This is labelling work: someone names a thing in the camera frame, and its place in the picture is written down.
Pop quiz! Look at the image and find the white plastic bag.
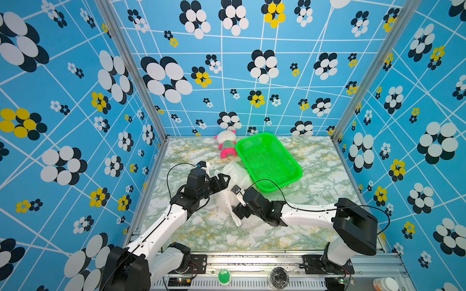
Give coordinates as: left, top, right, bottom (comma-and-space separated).
215, 161, 252, 227

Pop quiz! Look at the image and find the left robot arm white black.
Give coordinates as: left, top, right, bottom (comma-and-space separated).
99, 167, 231, 291

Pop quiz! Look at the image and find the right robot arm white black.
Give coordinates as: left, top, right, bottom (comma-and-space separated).
231, 186, 378, 274

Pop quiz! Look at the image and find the green plastic mesh basket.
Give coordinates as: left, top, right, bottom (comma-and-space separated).
235, 132, 303, 193

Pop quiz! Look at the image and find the pink white plush toy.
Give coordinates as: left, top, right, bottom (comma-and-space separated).
214, 130, 238, 159

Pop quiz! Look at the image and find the round silver knob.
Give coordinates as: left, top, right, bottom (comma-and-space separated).
268, 267, 290, 291

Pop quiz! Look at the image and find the green push button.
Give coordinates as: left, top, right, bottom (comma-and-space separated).
217, 269, 232, 286

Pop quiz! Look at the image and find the white orange container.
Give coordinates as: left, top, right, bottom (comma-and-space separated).
373, 277, 399, 291

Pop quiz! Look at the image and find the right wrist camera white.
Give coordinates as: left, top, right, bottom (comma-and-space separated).
231, 185, 246, 206

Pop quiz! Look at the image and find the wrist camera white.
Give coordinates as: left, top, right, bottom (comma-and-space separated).
196, 161, 210, 177
231, 185, 246, 206

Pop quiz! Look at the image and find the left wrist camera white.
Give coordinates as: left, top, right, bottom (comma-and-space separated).
196, 161, 210, 177

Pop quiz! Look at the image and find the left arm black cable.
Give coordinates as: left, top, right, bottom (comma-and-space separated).
166, 162, 199, 204

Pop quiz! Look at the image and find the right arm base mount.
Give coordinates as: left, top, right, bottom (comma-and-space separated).
299, 255, 355, 275

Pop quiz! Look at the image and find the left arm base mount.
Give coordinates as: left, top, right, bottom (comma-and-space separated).
170, 254, 208, 275

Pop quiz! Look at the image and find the aluminium front rail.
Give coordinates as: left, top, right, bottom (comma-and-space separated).
149, 251, 415, 291

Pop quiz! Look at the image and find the aluminium frame post left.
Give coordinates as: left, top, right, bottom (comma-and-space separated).
95, 0, 167, 145

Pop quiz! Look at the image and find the aluminium frame post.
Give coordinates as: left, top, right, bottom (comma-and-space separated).
95, 0, 167, 145
331, 0, 422, 143

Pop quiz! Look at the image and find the aluminium frame post right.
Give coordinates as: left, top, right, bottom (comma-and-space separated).
331, 0, 422, 143

